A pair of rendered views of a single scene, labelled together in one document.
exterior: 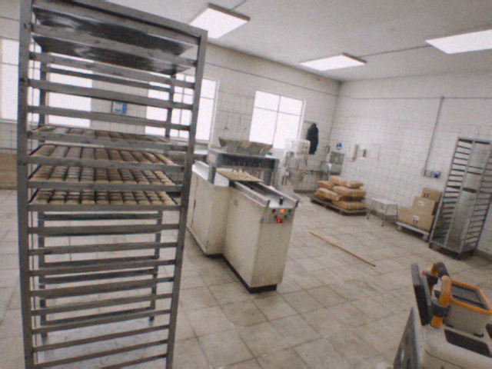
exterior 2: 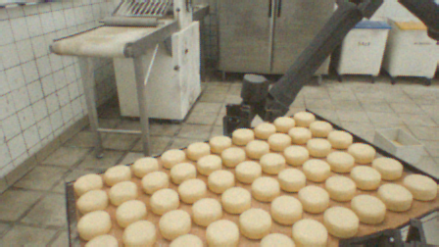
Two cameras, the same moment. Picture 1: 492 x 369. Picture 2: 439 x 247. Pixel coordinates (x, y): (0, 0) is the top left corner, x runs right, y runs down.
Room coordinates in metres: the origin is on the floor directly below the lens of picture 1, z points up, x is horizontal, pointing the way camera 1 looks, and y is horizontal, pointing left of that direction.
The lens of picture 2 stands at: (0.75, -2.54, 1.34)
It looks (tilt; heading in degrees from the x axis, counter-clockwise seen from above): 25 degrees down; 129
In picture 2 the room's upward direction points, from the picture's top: straight up
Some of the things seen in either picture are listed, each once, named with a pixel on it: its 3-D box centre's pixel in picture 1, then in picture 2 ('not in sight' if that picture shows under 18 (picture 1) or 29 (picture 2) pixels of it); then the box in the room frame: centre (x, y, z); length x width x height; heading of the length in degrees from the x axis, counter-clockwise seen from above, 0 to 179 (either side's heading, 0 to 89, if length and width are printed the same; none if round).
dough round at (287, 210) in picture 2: not in sight; (286, 209); (0.57, -2.13, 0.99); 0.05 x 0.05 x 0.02
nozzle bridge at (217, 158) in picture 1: (241, 168); not in sight; (3.15, 0.07, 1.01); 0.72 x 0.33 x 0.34; 117
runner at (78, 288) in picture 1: (108, 284); not in sight; (1.13, 0.54, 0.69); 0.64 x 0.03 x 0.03; 120
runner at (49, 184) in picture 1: (111, 185); not in sight; (1.13, 0.54, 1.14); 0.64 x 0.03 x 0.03; 120
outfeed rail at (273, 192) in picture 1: (247, 179); not in sight; (3.32, -0.01, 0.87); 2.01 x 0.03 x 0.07; 27
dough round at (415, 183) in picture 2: not in sight; (419, 186); (0.73, -1.96, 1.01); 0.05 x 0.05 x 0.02
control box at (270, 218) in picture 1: (280, 214); not in sight; (2.38, -0.33, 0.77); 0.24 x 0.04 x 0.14; 117
